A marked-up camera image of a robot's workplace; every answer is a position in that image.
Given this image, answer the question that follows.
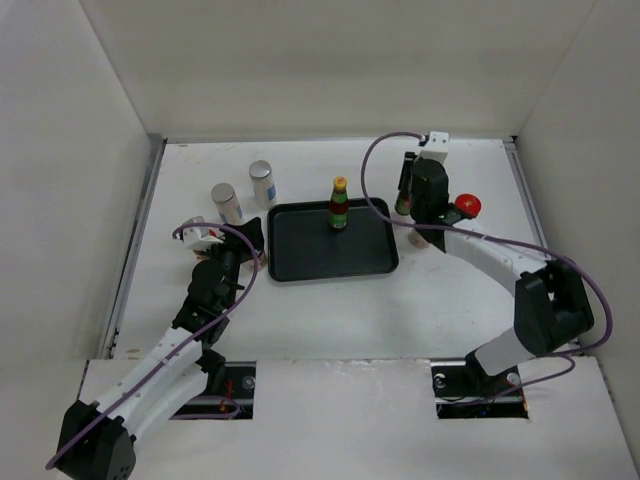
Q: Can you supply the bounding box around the red-lid chili sauce jar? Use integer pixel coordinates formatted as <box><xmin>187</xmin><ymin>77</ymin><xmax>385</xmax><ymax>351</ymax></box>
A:
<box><xmin>193</xmin><ymin>227</ymin><xmax>224</xmax><ymax>260</ymax></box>

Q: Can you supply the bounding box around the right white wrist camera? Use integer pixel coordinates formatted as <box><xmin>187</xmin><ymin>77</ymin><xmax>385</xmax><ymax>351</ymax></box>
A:
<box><xmin>418</xmin><ymin>131</ymin><xmax>450</xmax><ymax>164</ymax></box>

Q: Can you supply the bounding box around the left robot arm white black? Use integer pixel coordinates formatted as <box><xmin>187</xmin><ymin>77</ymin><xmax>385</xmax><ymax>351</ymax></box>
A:
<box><xmin>46</xmin><ymin>218</ymin><xmax>264</xmax><ymax>479</ymax></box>

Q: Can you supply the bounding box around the silver-lid spice jar front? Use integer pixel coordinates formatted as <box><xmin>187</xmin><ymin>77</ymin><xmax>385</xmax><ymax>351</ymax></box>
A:
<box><xmin>211</xmin><ymin>183</ymin><xmax>243</xmax><ymax>225</ymax></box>

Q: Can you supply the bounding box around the green sauce bottle yellow cap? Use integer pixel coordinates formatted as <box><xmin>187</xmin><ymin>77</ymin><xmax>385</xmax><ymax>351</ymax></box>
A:
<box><xmin>328</xmin><ymin>176</ymin><xmax>349</xmax><ymax>230</ymax></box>

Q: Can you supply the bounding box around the black rectangular plastic tray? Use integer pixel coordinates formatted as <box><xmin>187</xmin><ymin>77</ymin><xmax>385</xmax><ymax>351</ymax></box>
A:
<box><xmin>267</xmin><ymin>197</ymin><xmax>399</xmax><ymax>283</ymax></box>

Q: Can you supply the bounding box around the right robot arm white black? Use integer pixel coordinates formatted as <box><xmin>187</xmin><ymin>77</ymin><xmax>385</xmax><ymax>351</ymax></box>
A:
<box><xmin>399</xmin><ymin>152</ymin><xmax>594</xmax><ymax>396</ymax></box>

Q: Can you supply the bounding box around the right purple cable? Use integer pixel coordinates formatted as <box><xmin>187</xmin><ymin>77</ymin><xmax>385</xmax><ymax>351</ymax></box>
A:
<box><xmin>361</xmin><ymin>130</ymin><xmax>614</xmax><ymax>396</ymax></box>

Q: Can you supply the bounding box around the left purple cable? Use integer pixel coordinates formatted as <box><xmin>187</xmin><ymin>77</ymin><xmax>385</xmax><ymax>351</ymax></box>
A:
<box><xmin>45</xmin><ymin>222</ymin><xmax>261</xmax><ymax>470</ymax></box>

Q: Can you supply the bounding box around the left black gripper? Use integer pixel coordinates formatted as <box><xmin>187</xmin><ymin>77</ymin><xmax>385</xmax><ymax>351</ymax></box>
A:
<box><xmin>197</xmin><ymin>218</ymin><xmax>262</xmax><ymax>310</ymax></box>

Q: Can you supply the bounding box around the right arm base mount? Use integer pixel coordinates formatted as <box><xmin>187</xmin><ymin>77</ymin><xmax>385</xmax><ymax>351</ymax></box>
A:
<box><xmin>430</xmin><ymin>358</ymin><xmax>529</xmax><ymax>420</ymax></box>

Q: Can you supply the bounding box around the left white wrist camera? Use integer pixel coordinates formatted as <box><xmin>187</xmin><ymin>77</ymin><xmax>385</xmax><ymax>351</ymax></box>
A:
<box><xmin>176</xmin><ymin>216</ymin><xmax>223</xmax><ymax>252</ymax></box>

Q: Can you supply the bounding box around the silver-lid spice jar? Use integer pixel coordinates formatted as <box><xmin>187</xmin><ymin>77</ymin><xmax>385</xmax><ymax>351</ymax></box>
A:
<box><xmin>211</xmin><ymin>183</ymin><xmax>243</xmax><ymax>225</ymax></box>
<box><xmin>249</xmin><ymin>160</ymin><xmax>277</xmax><ymax>210</ymax></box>

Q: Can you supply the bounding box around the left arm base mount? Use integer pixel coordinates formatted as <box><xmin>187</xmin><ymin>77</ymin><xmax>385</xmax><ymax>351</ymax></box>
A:
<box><xmin>172</xmin><ymin>350</ymin><xmax>257</xmax><ymax>420</ymax></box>

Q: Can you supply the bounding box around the purple cable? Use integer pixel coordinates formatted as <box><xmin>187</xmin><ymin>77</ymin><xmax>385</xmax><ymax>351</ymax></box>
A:
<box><xmin>361</xmin><ymin>130</ymin><xmax>614</xmax><ymax>396</ymax></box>
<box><xmin>45</xmin><ymin>222</ymin><xmax>261</xmax><ymax>470</ymax></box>

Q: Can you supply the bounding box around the white-lid small jar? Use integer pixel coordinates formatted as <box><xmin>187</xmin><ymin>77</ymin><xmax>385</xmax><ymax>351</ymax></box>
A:
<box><xmin>257</xmin><ymin>250</ymin><xmax>268</xmax><ymax>270</ymax></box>
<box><xmin>408</xmin><ymin>229</ymin><xmax>429</xmax><ymax>249</ymax></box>

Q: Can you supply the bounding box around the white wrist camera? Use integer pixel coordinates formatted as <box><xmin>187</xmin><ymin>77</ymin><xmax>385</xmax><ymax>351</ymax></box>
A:
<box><xmin>176</xmin><ymin>216</ymin><xmax>223</xmax><ymax>252</ymax></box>
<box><xmin>418</xmin><ymin>131</ymin><xmax>450</xmax><ymax>164</ymax></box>

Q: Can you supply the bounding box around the red-lid dark sauce jar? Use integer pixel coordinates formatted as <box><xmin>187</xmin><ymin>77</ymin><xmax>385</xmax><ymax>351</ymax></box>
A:
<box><xmin>454</xmin><ymin>193</ymin><xmax>482</xmax><ymax>218</ymax></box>

